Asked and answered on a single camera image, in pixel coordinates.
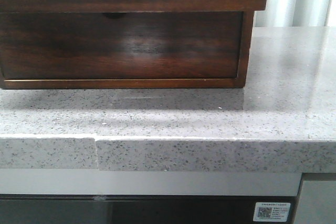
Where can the lower wooden drawer front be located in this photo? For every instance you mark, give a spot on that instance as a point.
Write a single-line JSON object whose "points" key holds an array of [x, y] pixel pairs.
{"points": [[131, 51]]}

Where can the grey cabinet door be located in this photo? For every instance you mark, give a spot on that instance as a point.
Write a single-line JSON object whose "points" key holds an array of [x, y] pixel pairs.
{"points": [[316, 201]]}

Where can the dark wooden drawer cabinet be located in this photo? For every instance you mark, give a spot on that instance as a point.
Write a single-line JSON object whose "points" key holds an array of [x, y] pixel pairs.
{"points": [[246, 51]]}

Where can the white QR code sticker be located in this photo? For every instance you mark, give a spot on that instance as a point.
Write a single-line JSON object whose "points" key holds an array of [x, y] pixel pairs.
{"points": [[271, 211]]}

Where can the black appliance under counter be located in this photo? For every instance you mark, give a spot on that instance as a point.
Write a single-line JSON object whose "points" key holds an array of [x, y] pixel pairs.
{"points": [[134, 209]]}

